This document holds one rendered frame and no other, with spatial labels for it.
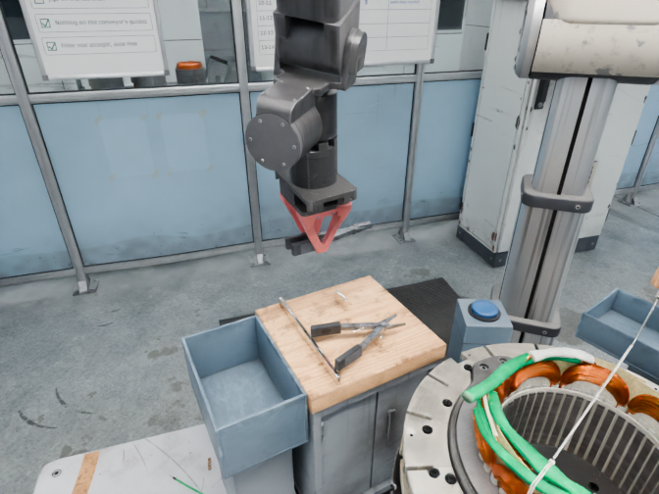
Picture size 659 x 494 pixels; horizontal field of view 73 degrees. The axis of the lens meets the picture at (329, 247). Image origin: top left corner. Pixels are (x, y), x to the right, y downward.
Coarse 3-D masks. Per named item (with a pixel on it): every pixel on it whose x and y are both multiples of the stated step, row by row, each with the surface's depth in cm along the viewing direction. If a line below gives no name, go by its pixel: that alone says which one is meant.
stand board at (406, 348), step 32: (352, 288) 70; (288, 320) 63; (320, 320) 63; (352, 320) 63; (416, 320) 63; (288, 352) 58; (384, 352) 58; (416, 352) 58; (320, 384) 53; (352, 384) 53
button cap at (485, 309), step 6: (480, 300) 71; (486, 300) 71; (474, 306) 70; (480, 306) 69; (486, 306) 69; (492, 306) 69; (474, 312) 69; (480, 312) 68; (486, 312) 68; (492, 312) 68; (486, 318) 68
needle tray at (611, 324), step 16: (608, 304) 70; (624, 304) 70; (640, 304) 68; (592, 320) 64; (608, 320) 70; (624, 320) 70; (640, 320) 69; (656, 320) 67; (576, 336) 67; (592, 336) 65; (608, 336) 63; (624, 336) 61; (640, 336) 66; (656, 336) 66; (608, 352) 63; (624, 352) 62; (640, 352) 60; (656, 352) 58; (640, 368) 60; (656, 368) 59; (656, 384) 61
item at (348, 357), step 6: (354, 348) 54; (360, 348) 54; (342, 354) 53; (348, 354) 53; (354, 354) 54; (360, 354) 55; (336, 360) 52; (342, 360) 52; (348, 360) 53; (354, 360) 54; (336, 366) 52; (342, 366) 53
